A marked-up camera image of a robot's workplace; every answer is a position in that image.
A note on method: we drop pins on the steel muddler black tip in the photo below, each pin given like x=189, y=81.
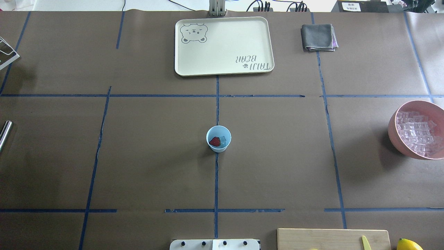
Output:
x=5, y=133

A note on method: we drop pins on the white wire cup rack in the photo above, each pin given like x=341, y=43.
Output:
x=7, y=54

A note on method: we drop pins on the aluminium frame post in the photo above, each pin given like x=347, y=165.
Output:
x=217, y=8

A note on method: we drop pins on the yellow lemon near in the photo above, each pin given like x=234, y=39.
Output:
x=406, y=244

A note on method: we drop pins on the pink bowl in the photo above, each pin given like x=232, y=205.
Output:
x=426, y=108

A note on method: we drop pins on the wooden cutting board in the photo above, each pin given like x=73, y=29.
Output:
x=331, y=239

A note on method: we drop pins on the small strawberry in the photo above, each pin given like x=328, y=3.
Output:
x=215, y=142

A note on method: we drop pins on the light blue paper cup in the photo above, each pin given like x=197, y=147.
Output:
x=218, y=131

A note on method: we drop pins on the yellow plastic knife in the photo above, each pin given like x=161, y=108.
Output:
x=365, y=243

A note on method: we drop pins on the black box device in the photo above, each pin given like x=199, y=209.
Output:
x=359, y=6

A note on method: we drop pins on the folded grey cloth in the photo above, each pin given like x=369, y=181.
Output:
x=319, y=37

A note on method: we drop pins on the pile of clear ice cubes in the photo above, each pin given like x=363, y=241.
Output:
x=419, y=133

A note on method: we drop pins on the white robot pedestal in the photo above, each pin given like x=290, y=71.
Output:
x=215, y=244

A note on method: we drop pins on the clear ice cube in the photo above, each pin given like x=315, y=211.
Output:
x=223, y=141

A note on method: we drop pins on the cream bear tray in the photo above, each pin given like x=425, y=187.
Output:
x=222, y=46

